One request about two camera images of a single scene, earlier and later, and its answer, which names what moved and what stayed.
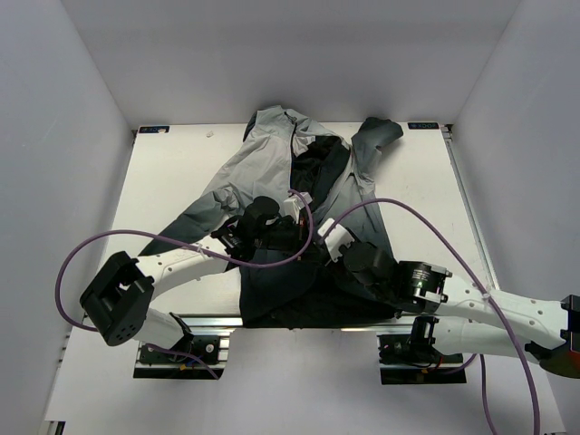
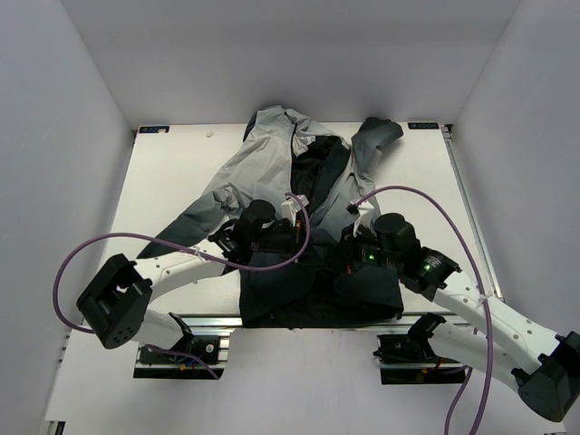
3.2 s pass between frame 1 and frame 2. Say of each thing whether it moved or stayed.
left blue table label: stayed
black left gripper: stayed
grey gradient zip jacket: stayed
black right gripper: moved
